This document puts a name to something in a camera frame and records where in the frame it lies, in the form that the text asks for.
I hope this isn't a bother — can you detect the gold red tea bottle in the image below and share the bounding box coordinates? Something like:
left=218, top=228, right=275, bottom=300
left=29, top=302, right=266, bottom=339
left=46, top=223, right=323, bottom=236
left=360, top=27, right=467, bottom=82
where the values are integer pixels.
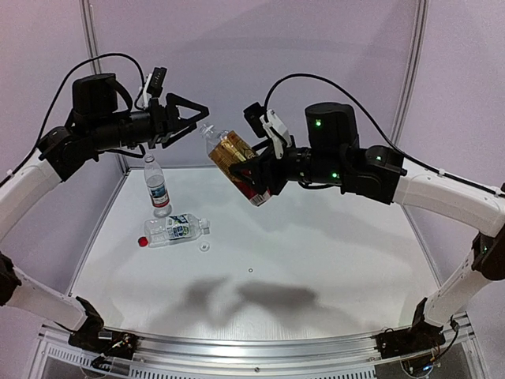
left=200, top=123, right=271, bottom=207

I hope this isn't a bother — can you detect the clear bottle red white label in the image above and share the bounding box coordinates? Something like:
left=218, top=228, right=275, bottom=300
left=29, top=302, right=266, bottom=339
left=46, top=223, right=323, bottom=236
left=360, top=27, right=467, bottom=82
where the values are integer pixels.
left=144, top=153, right=171, bottom=218

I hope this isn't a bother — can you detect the clear white bottle cap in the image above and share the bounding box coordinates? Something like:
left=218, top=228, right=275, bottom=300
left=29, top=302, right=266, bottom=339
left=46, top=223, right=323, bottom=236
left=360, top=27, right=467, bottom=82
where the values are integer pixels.
left=199, top=242, right=210, bottom=253

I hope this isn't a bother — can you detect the red bottle cap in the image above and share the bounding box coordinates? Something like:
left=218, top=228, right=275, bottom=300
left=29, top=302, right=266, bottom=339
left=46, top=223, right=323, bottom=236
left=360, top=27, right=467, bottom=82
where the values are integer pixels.
left=137, top=236, right=149, bottom=247

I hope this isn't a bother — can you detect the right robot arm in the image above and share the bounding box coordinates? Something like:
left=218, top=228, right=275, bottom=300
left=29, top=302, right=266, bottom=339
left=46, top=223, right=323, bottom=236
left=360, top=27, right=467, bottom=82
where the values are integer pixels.
left=230, top=102, right=504, bottom=332

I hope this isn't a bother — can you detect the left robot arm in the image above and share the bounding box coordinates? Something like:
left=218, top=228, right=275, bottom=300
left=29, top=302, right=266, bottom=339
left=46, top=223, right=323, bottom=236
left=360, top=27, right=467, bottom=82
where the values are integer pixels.
left=1, top=68, right=209, bottom=335

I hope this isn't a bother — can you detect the clear bottle blue label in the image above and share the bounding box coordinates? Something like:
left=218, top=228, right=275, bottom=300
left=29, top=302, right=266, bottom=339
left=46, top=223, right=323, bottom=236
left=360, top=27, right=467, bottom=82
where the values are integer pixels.
left=144, top=213, right=211, bottom=248

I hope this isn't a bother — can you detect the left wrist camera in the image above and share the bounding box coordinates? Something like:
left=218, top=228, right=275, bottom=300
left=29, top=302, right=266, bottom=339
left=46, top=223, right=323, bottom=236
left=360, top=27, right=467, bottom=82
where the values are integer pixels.
left=134, top=67, right=167, bottom=110

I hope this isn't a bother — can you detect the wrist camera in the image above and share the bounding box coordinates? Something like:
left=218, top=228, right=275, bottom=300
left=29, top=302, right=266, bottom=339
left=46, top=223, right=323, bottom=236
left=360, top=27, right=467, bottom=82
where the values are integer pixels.
left=243, top=103, right=293, bottom=159
left=134, top=67, right=167, bottom=110

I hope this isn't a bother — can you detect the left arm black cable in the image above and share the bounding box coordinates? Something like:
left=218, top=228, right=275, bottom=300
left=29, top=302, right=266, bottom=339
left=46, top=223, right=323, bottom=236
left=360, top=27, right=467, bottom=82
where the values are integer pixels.
left=0, top=53, right=146, bottom=186

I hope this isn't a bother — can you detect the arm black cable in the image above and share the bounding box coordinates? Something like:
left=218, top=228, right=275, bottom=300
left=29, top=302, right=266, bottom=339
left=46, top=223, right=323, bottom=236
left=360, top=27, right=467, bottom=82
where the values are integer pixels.
left=263, top=73, right=505, bottom=198
left=0, top=53, right=146, bottom=186

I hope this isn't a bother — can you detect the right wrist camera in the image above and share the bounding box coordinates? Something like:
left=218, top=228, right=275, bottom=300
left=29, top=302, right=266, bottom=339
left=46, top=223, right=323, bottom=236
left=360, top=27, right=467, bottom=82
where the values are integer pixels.
left=243, top=103, right=293, bottom=159

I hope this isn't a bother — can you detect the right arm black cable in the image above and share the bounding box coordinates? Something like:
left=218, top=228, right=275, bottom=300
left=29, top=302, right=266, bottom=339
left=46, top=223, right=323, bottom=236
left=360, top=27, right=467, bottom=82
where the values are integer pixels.
left=263, top=73, right=505, bottom=198

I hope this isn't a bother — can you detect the aluminium front rail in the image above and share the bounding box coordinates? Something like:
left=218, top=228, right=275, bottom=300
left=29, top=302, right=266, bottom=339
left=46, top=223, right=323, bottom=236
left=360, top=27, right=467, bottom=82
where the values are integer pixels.
left=27, top=314, right=487, bottom=378

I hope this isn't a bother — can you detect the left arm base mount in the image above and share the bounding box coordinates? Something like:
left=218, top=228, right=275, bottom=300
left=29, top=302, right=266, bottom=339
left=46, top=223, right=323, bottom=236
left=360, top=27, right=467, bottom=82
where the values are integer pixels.
left=68, top=296, right=138, bottom=360

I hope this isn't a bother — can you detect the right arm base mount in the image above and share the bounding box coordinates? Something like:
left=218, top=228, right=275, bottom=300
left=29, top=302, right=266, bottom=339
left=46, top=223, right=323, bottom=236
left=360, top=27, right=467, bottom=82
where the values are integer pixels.
left=372, top=298, right=460, bottom=362

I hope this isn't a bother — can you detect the right aluminium corner post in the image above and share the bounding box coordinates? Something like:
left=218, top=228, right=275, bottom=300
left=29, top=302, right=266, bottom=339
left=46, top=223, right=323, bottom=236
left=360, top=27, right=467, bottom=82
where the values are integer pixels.
left=389, top=0, right=429, bottom=145

